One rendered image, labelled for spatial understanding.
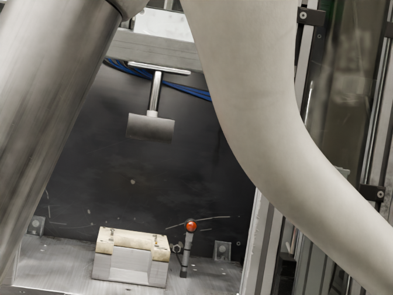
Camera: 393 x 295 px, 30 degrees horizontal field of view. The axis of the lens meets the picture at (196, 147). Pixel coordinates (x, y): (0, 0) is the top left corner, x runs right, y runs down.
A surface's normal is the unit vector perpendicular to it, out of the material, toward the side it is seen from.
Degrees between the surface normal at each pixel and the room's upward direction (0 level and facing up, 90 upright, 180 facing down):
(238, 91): 114
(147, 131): 90
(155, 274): 90
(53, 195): 90
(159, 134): 90
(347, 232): 104
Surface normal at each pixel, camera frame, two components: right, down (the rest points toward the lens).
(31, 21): -0.16, -0.19
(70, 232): 0.09, 0.07
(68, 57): 0.58, 0.15
